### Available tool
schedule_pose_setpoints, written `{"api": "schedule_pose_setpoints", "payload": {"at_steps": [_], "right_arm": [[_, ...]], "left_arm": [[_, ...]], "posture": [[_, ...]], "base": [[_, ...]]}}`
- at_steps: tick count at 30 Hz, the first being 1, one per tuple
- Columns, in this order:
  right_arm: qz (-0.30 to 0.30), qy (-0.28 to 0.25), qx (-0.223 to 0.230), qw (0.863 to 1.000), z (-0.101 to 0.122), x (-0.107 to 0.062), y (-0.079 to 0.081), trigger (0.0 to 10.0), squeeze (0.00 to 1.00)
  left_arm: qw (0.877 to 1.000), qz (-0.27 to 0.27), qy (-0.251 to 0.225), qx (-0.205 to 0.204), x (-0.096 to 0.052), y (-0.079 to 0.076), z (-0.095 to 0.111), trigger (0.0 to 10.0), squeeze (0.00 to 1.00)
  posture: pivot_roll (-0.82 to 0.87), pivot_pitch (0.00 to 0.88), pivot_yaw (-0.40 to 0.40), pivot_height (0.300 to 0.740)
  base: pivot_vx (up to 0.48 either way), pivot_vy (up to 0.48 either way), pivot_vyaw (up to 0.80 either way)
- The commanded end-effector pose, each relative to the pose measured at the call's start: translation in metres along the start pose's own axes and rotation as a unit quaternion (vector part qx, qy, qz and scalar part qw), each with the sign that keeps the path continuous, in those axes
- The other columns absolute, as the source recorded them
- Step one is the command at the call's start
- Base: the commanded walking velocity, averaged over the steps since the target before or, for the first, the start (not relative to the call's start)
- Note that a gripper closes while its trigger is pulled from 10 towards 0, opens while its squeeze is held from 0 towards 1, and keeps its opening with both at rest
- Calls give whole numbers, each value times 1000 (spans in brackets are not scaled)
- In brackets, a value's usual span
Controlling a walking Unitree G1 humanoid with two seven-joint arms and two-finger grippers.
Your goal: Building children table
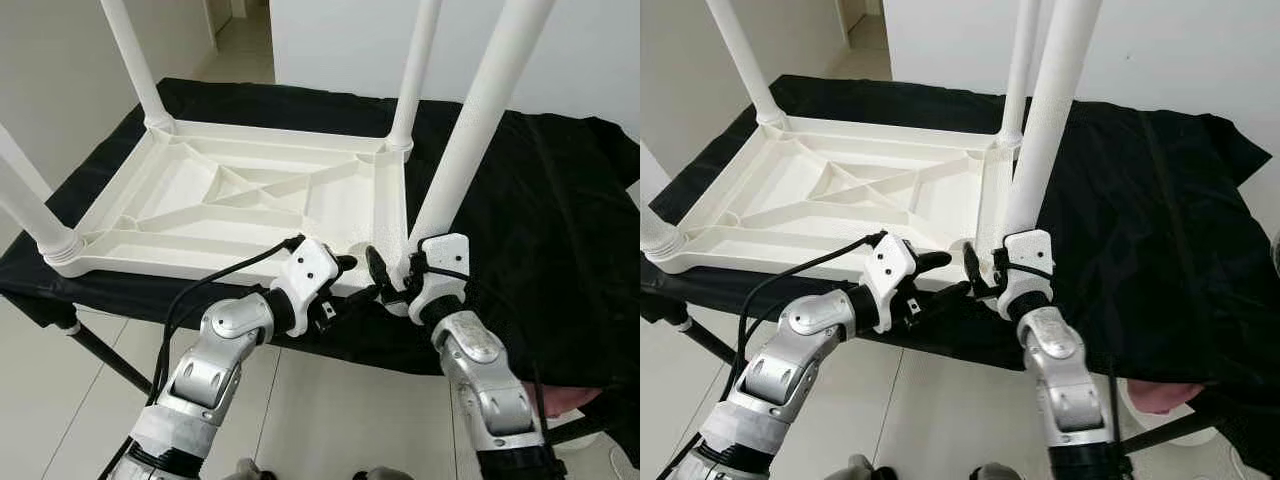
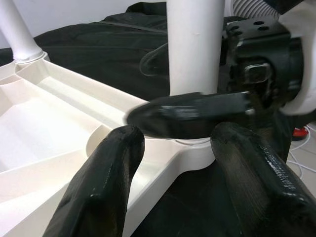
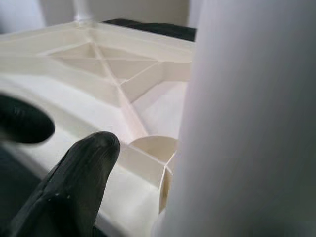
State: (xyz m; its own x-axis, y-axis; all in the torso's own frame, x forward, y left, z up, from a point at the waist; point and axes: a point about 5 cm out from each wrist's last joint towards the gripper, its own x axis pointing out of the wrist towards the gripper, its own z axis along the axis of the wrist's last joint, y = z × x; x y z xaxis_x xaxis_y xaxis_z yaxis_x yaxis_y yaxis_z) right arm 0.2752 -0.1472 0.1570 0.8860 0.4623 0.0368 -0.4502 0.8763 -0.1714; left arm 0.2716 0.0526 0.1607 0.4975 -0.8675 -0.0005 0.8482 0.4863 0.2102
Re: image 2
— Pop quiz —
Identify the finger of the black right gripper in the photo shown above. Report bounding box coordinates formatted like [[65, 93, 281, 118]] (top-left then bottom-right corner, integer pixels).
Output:
[[125, 91, 255, 139], [139, 43, 171, 78]]

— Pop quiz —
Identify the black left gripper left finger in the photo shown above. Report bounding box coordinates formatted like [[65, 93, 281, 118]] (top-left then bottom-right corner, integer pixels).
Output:
[[41, 124, 146, 237]]

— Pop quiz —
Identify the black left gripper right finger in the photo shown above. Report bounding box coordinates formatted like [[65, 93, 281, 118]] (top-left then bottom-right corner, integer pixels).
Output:
[[209, 122, 316, 237]]

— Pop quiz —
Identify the white plastic table leg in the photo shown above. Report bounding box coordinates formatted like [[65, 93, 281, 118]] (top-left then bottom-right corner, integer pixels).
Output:
[[166, 0, 226, 96], [0, 0, 47, 63]]

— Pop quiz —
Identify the white plastic table top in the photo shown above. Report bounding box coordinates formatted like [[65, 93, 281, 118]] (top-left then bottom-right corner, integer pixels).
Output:
[[0, 53, 216, 237]]

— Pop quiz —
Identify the black table cloth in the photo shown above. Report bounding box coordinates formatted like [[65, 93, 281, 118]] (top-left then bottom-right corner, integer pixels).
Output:
[[0, 1, 298, 237]]

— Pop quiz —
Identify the red round floor device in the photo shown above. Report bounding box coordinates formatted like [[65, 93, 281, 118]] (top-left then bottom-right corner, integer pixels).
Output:
[[292, 126, 310, 142]]

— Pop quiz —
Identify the white pedestal fan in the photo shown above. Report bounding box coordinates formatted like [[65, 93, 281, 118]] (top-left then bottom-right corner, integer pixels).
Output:
[[231, 0, 282, 20]]

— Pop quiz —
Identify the white power cable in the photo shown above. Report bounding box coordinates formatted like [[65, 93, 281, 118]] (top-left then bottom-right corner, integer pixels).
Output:
[[287, 124, 316, 179]]

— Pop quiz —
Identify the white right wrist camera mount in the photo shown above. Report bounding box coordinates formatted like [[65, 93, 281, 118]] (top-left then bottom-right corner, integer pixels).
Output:
[[278, 0, 316, 117]]

